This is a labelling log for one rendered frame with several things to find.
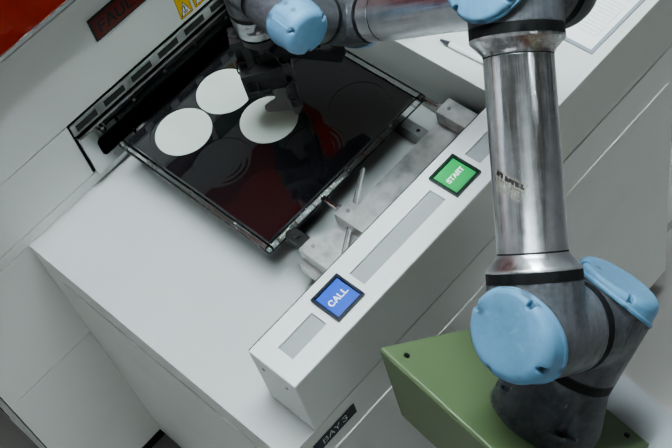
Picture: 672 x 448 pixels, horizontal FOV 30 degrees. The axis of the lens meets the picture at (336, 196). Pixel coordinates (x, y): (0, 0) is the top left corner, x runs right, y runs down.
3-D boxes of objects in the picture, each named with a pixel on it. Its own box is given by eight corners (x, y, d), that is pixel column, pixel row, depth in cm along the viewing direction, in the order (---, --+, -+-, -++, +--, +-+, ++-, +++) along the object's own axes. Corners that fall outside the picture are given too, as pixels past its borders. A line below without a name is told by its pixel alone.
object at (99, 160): (93, 170, 216) (73, 137, 208) (269, 10, 230) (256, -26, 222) (99, 175, 215) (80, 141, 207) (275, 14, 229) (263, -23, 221)
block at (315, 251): (302, 258, 193) (298, 248, 190) (317, 243, 194) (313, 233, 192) (339, 285, 189) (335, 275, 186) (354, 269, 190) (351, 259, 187)
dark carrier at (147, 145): (128, 142, 211) (127, 140, 211) (268, 14, 222) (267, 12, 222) (269, 243, 194) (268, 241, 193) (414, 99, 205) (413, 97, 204)
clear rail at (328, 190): (264, 253, 194) (262, 248, 193) (421, 95, 206) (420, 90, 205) (270, 257, 193) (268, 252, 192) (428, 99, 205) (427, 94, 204)
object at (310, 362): (269, 395, 187) (246, 351, 176) (501, 151, 205) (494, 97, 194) (314, 431, 182) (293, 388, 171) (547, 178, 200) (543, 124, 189)
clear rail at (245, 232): (118, 147, 212) (115, 142, 211) (124, 142, 212) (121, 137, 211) (270, 257, 193) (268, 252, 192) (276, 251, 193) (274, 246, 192)
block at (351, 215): (337, 223, 195) (333, 212, 193) (351, 208, 196) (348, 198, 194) (374, 249, 191) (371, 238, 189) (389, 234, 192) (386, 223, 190)
